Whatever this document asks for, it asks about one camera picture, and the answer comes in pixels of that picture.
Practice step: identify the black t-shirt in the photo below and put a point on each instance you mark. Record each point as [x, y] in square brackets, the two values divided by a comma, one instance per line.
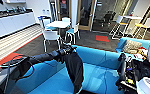
[74, 70]

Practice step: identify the white chair blue seat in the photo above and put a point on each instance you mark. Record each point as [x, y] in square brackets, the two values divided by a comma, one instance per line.
[72, 30]

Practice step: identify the white round low table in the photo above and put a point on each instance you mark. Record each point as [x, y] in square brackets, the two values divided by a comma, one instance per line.
[57, 24]

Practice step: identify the blue sofa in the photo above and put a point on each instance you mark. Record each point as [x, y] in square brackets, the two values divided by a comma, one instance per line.
[97, 73]

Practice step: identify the wooden glass door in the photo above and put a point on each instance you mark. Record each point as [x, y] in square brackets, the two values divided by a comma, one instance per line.
[86, 13]
[63, 8]

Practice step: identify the black office chair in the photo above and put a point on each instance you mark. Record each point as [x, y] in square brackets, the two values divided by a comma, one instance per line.
[107, 17]

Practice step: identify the blue armchair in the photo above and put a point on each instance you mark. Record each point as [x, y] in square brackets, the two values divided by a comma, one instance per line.
[121, 43]

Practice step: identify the black equipment cart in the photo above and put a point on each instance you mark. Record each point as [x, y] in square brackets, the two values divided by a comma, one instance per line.
[122, 70]

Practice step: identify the white bar stool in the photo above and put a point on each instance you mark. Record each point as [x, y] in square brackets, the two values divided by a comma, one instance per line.
[119, 19]

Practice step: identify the patterned beige cushion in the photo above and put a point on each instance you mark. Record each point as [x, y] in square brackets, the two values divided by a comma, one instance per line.
[132, 46]

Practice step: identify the white kitchen counter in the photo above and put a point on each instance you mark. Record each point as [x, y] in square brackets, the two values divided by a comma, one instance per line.
[11, 25]

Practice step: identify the white rectangular high table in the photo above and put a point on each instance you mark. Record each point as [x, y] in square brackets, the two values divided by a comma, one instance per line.
[131, 16]

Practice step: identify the orange yellow bag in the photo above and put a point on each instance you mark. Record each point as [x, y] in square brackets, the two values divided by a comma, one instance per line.
[142, 52]

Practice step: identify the yellow bar stool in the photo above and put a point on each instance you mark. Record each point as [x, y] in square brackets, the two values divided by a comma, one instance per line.
[146, 24]

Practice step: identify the white cylindrical device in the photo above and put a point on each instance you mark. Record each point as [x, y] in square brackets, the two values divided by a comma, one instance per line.
[147, 86]

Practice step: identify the blue frame chair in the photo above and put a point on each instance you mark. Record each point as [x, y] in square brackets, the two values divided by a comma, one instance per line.
[46, 21]

